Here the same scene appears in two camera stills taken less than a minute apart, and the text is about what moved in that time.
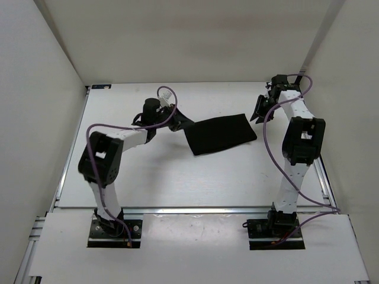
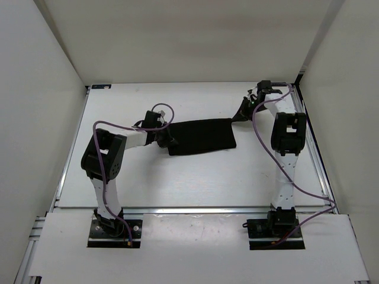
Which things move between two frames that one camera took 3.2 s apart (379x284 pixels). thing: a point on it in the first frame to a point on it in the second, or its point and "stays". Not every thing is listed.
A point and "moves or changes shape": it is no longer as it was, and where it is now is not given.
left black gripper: x=179 y=121 to x=169 y=141
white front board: x=208 y=246 stays
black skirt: x=215 y=134 moves or changes shape
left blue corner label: x=101 y=86 stays
